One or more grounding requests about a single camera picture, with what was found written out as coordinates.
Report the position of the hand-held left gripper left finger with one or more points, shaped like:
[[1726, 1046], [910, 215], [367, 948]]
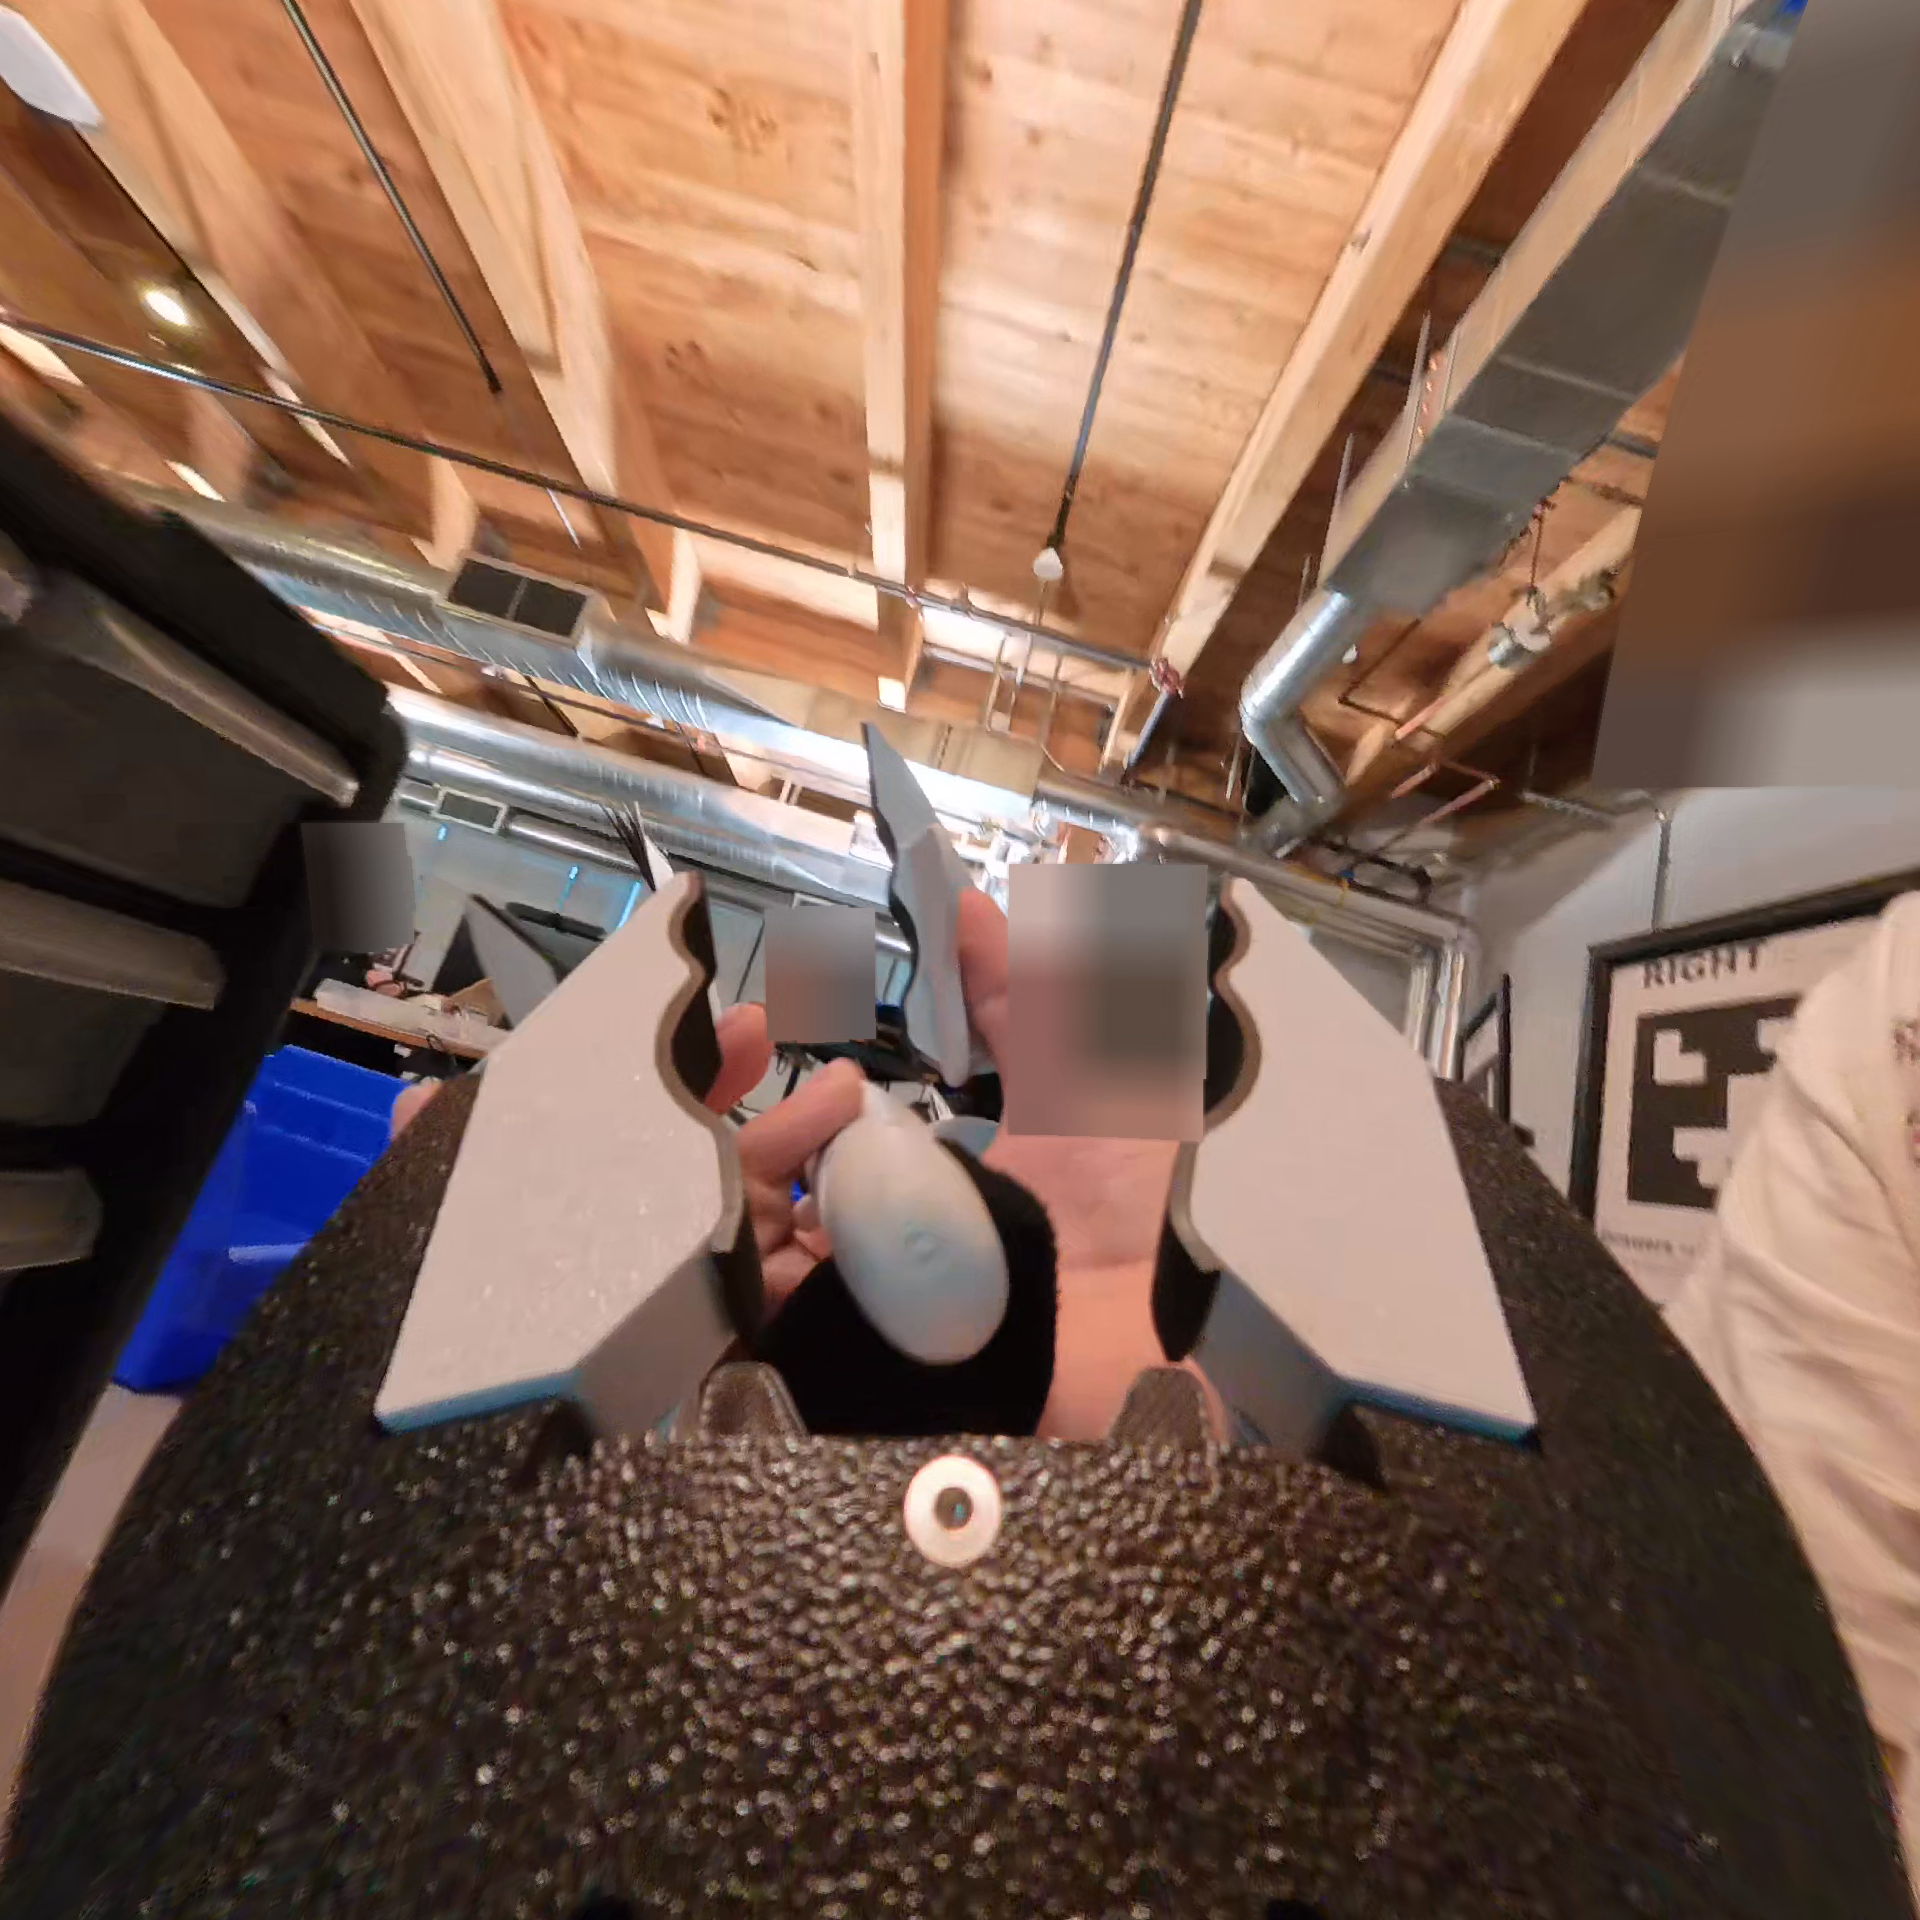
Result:
[[556, 1202]]

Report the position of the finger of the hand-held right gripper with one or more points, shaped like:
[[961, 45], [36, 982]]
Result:
[[939, 962]]

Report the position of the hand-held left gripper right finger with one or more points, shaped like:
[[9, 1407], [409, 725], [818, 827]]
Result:
[[1352, 1202]]

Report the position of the blue plastic bin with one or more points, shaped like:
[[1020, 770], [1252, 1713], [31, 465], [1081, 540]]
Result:
[[253, 1202]]

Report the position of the person's right hand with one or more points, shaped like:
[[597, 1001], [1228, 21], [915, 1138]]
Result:
[[1110, 1291]]

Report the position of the wooden table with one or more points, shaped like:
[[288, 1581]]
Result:
[[392, 1020]]

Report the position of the framed marker sign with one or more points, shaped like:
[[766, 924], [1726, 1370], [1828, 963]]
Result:
[[1695, 1079]]

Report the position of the person's white clothing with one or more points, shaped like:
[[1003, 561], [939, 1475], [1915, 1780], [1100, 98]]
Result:
[[1815, 1350]]

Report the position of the black drawer cabinet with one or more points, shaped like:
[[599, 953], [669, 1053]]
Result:
[[135, 779]]

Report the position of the black ceiling conduit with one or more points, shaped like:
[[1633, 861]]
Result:
[[449, 459], [393, 195], [1127, 269]]

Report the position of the recessed ceiling light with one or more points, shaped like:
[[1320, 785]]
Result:
[[166, 304]]

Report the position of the round spiral air duct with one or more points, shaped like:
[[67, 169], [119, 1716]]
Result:
[[661, 675], [676, 795]]

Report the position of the rectangular silver air duct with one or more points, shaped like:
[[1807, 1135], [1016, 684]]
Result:
[[1500, 435]]

